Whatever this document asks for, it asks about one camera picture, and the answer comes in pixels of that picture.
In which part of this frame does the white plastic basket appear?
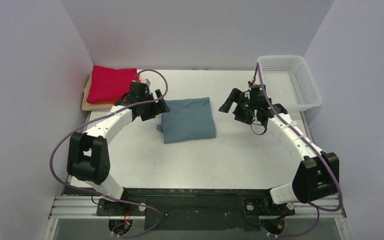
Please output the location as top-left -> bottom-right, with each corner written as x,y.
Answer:
257,55 -> 323,112

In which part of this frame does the blue-grey t shirt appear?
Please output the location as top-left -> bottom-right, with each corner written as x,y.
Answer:
156,97 -> 217,144

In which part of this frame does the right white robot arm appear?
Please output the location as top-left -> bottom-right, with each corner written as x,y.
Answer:
218,84 -> 339,215

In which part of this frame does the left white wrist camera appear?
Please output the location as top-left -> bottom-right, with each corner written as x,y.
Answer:
141,79 -> 151,86

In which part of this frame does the folded beige t shirt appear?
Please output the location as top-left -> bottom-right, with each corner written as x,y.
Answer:
81,76 -> 113,112

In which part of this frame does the folded magenta t shirt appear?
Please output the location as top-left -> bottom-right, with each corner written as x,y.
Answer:
86,65 -> 138,104

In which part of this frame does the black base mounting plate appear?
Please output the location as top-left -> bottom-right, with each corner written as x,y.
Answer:
94,188 -> 298,236

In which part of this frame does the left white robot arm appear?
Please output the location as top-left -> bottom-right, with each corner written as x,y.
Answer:
67,81 -> 170,216

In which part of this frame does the folded orange t shirt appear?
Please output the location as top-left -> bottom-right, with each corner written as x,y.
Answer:
103,73 -> 142,108

